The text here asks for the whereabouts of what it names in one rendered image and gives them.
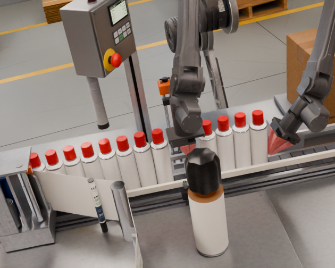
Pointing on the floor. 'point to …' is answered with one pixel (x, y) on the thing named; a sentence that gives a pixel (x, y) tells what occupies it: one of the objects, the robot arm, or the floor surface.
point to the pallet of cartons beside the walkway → (243, 5)
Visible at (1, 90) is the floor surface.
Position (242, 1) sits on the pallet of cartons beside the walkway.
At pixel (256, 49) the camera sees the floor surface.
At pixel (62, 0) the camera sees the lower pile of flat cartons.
